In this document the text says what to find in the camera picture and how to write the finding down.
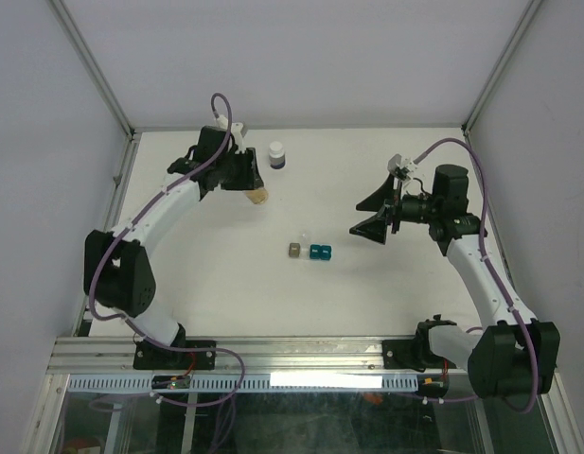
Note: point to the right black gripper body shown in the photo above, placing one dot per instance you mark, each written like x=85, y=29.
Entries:
x=395, y=207

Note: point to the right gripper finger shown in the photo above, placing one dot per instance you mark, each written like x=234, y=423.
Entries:
x=373, y=229
x=376, y=200

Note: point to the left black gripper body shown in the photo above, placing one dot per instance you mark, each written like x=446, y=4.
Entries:
x=238, y=170

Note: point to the amber pill bottle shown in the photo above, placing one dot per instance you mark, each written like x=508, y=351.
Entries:
x=257, y=196

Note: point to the teal pill box compartments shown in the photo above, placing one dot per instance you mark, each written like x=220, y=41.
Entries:
x=320, y=252

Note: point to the tan pill box compartment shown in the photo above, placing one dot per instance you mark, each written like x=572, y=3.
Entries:
x=294, y=250

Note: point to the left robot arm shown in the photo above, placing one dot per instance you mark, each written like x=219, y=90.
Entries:
x=117, y=269

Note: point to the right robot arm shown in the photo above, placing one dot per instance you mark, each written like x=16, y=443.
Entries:
x=515, y=352

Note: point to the white cap dark bottle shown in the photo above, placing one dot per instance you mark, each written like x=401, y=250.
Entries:
x=277, y=155

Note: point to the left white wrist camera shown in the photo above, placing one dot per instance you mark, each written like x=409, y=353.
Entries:
x=237, y=132

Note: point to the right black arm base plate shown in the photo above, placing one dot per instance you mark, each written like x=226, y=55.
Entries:
x=408, y=354

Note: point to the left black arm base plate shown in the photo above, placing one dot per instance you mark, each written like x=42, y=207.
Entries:
x=198, y=355

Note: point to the left aluminium frame post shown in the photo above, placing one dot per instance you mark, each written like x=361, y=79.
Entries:
x=72, y=31

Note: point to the aluminium frame post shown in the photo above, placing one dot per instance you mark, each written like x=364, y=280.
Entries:
x=72, y=31
x=502, y=63

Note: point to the right aluminium frame post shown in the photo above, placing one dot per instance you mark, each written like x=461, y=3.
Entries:
x=502, y=63

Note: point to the aluminium front rail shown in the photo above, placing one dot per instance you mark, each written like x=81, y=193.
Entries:
x=349, y=354

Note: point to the grey slotted cable duct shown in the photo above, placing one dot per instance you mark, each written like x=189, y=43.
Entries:
x=277, y=382

